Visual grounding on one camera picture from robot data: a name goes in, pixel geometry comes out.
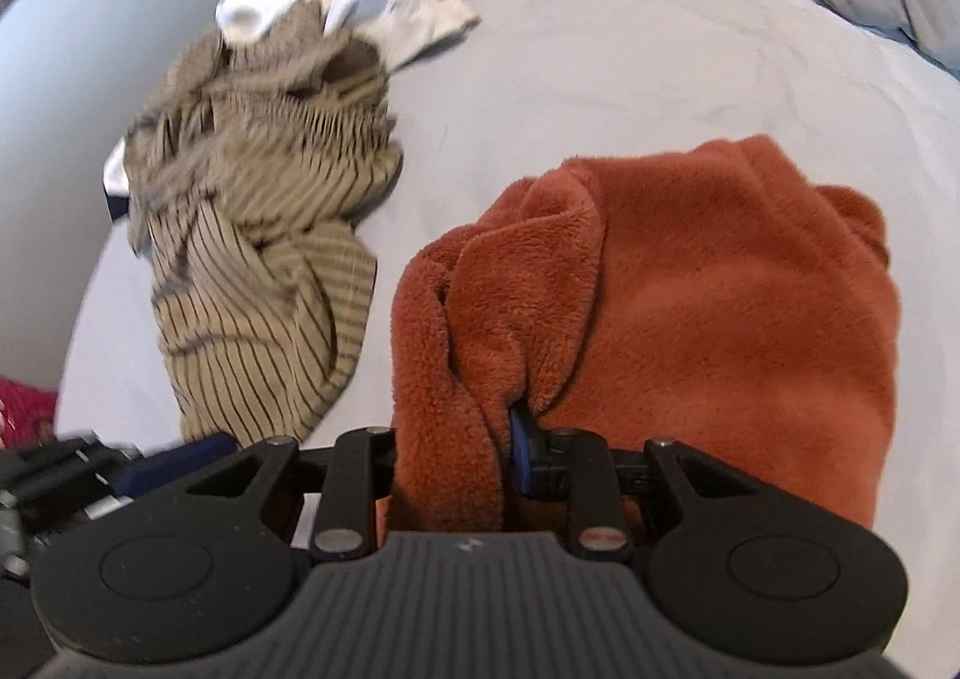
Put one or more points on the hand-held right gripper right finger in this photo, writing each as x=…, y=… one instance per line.
x=517, y=446

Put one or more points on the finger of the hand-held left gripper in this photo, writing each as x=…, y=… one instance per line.
x=180, y=461

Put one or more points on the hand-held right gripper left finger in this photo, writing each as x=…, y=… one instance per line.
x=352, y=484

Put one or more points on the red patterned cloth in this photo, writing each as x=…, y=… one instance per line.
x=22, y=413

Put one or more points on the bed with grey sheet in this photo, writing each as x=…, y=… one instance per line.
x=600, y=49

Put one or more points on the tan striped pants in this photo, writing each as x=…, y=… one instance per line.
x=255, y=259

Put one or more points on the orange fleece garment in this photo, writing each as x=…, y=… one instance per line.
x=675, y=319

